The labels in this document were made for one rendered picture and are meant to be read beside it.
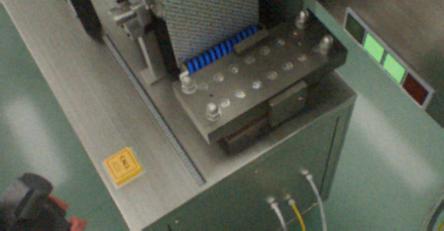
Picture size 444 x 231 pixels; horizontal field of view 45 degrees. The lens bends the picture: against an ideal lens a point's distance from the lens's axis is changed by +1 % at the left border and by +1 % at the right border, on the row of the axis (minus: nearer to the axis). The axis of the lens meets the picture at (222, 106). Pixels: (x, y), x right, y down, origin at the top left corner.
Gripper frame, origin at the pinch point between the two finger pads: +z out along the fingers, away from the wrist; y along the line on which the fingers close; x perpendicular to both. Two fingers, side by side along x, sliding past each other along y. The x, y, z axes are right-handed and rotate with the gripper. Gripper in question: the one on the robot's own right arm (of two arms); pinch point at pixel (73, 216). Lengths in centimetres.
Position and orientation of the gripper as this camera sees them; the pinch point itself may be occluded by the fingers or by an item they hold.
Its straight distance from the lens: 118.2
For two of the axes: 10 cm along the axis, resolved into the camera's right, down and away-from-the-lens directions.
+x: -5.2, 8.4, 1.4
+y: -7.7, -5.3, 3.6
